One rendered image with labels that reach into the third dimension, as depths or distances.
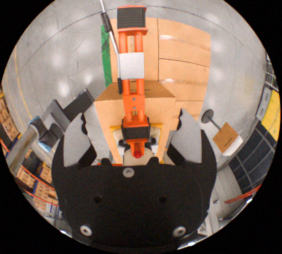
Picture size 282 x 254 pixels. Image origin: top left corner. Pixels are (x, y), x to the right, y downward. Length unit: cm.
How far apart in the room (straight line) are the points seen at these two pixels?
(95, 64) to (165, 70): 100
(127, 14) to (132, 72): 16
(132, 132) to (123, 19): 34
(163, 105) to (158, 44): 55
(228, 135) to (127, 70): 167
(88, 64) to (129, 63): 127
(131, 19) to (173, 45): 66
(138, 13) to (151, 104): 37
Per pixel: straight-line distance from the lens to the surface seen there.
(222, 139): 174
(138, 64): 24
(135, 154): 24
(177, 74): 88
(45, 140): 97
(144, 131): 32
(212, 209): 190
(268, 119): 731
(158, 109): 45
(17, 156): 74
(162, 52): 82
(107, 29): 26
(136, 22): 25
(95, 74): 145
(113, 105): 43
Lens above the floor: 132
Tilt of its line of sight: 58 degrees down
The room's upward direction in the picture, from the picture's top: 173 degrees clockwise
